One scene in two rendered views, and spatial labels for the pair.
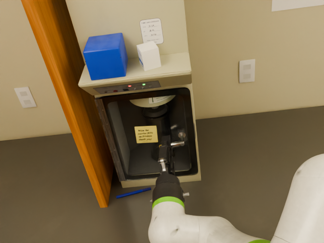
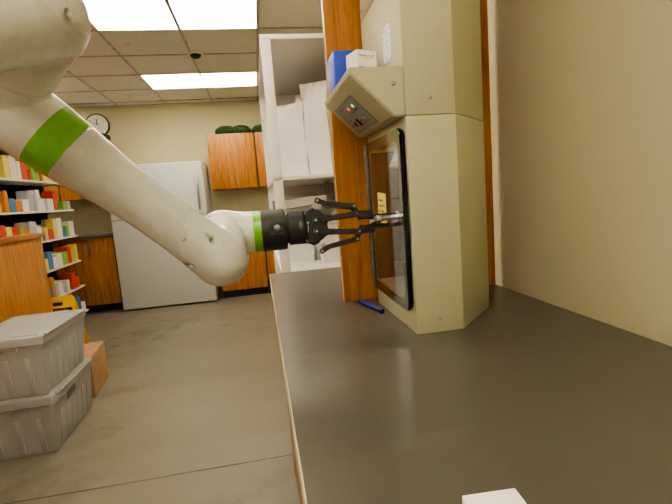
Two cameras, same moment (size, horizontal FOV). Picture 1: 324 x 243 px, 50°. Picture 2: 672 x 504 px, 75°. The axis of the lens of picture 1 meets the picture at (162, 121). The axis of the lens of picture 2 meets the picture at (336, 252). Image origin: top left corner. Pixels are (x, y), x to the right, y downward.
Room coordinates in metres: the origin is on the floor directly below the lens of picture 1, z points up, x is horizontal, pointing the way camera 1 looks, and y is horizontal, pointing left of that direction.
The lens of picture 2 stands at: (0.54, -0.98, 1.26)
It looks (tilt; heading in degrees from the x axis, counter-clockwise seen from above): 7 degrees down; 75
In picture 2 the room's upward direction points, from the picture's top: 4 degrees counter-clockwise
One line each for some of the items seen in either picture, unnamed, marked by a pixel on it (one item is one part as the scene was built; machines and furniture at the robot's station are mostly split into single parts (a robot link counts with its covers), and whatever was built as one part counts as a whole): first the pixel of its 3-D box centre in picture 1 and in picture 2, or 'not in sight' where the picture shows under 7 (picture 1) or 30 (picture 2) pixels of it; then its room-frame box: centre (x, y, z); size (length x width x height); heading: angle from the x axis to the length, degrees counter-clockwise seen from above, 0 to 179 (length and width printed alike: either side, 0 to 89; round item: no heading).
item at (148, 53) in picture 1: (148, 56); (361, 67); (0.90, 0.00, 1.54); 0.05 x 0.05 x 0.06; 12
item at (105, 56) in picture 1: (106, 56); (350, 75); (0.91, 0.12, 1.56); 0.10 x 0.10 x 0.09; 84
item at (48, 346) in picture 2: not in sight; (32, 351); (-0.53, 1.86, 0.49); 0.60 x 0.42 x 0.33; 84
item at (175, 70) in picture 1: (138, 81); (359, 108); (0.90, 0.05, 1.46); 0.32 x 0.11 x 0.10; 84
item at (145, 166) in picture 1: (152, 139); (386, 219); (0.95, 0.05, 1.19); 0.30 x 0.01 x 0.40; 84
